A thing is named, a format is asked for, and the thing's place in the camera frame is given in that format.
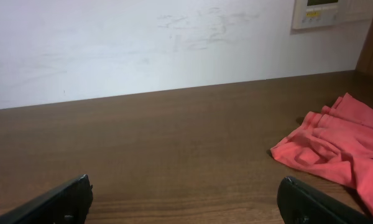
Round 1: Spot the white wall control panel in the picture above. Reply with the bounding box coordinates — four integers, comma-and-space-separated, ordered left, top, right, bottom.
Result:
292, 0, 373, 30

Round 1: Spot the red printed t-shirt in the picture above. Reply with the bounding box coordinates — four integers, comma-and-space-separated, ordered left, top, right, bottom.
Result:
270, 93, 373, 216

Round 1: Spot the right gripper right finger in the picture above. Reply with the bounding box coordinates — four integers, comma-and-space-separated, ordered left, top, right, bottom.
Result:
277, 176, 373, 224

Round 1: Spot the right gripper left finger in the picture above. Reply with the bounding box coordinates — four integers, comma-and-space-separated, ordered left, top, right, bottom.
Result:
0, 174, 93, 224

